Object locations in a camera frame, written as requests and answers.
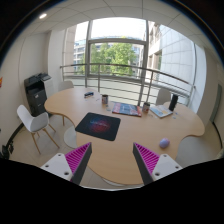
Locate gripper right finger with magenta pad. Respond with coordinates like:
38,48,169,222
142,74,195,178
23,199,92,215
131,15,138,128
133,143,182,185

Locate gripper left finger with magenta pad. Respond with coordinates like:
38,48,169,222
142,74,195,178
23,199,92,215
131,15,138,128
41,143,92,185

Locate lilac computer mouse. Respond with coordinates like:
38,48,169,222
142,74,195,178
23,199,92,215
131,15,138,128
159,138,170,149

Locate black mouse pad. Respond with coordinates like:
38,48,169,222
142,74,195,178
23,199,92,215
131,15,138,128
75,112,121,141

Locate wooden round table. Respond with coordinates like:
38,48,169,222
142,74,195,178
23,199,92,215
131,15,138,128
45,87,205,185

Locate light open magazine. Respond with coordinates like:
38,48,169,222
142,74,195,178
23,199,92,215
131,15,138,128
150,105,172,118

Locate white chair wooden legs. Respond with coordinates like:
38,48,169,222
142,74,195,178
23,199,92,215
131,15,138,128
17,105,58,148

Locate red printed can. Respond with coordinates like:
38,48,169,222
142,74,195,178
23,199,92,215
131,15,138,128
142,102,150,113

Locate black cylindrical speaker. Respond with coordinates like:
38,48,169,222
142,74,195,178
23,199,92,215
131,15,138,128
169,94,178,111

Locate red and blue book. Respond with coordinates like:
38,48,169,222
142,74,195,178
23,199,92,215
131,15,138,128
112,103,142,117

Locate white chair at right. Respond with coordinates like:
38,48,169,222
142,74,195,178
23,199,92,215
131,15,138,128
156,88,171,105

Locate small dark box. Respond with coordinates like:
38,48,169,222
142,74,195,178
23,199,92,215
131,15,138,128
84,92,94,98

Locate dark printed mug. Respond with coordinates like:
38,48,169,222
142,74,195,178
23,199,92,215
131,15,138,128
102,94,108,104

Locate white chair behind table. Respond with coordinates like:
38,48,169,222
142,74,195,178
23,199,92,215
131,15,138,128
58,81,74,91

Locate black office printer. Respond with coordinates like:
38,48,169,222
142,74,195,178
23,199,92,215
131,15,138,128
24,73,50,116

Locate metal balcony railing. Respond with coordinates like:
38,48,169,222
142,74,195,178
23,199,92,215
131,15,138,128
60,63,194,105

